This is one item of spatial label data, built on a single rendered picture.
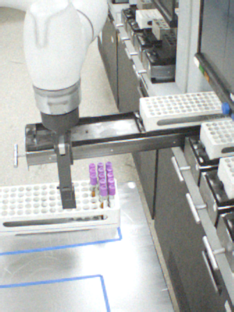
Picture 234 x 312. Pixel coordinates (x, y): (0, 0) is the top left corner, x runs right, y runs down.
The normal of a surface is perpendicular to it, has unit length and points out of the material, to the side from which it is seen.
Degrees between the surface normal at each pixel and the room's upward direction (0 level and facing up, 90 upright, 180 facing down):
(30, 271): 0
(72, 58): 91
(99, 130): 0
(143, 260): 0
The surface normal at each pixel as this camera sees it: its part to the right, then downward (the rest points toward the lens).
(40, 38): -0.25, 0.51
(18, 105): -0.02, -0.76
